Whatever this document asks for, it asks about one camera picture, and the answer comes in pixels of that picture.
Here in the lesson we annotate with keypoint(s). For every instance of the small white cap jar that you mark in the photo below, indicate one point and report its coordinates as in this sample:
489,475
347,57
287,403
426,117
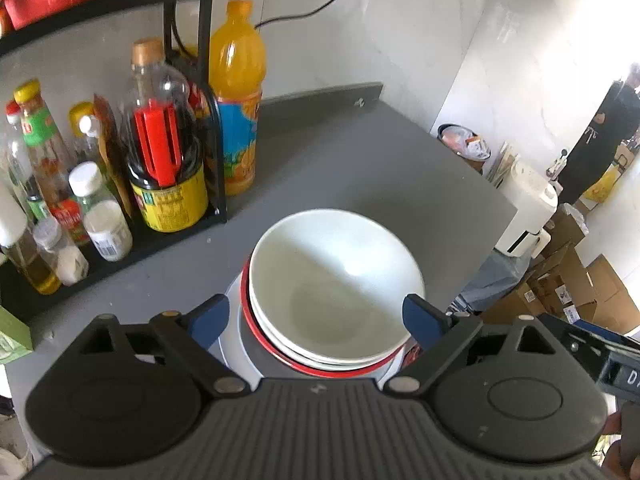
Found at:
101,214

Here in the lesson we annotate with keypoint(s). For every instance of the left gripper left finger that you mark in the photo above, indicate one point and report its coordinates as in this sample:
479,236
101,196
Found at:
186,338

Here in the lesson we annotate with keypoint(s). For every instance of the clear oil bottle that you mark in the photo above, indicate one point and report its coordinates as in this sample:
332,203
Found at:
22,206

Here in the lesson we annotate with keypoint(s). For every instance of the white air fryer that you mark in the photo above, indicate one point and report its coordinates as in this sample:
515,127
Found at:
535,200

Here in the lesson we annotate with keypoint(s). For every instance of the glass spice jar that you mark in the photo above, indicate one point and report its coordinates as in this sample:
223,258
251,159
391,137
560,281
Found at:
60,252

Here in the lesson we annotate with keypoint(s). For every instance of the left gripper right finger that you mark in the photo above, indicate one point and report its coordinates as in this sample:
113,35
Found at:
442,338

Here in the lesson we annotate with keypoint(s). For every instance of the cardboard boxes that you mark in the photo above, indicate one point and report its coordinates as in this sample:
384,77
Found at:
563,286

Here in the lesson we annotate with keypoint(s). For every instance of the person's right hand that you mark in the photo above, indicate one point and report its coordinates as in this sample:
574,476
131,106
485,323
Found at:
622,457

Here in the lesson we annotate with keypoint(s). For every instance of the person in black clothes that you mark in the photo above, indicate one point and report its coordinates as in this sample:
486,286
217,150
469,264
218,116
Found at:
616,120

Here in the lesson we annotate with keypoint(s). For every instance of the orange juice bottle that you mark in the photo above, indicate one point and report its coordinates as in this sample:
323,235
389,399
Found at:
236,69

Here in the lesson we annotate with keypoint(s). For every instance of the green tissue box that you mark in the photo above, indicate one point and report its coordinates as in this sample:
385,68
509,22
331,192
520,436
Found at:
15,338

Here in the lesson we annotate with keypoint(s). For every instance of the amber vinegar bottle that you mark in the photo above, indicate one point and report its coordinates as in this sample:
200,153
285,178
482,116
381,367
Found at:
96,140

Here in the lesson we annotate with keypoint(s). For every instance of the red and black bowl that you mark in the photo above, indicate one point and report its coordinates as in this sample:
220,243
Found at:
305,362

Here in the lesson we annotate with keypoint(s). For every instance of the white plate bakery print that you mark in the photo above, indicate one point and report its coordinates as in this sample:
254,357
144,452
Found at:
229,347

